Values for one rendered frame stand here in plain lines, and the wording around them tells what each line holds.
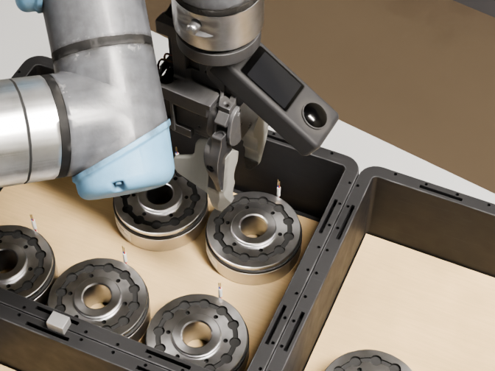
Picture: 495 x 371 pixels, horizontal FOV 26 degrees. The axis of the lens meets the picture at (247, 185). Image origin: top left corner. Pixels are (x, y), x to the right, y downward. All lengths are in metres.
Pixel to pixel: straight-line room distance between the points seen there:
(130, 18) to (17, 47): 0.82
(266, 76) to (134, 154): 0.19
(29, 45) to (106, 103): 0.83
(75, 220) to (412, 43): 1.51
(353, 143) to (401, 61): 1.11
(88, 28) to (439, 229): 0.51
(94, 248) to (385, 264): 0.32
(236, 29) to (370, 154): 0.60
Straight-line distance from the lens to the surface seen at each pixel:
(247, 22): 0.85
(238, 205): 1.16
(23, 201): 1.23
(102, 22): 0.77
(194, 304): 1.10
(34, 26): 1.61
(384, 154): 1.43
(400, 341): 1.12
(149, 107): 0.77
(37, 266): 1.14
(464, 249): 1.16
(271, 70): 0.92
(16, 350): 1.08
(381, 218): 1.16
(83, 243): 1.19
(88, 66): 0.77
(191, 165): 1.00
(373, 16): 2.64
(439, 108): 2.45
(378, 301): 1.14
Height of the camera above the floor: 1.79
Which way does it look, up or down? 52 degrees down
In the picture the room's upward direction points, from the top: straight up
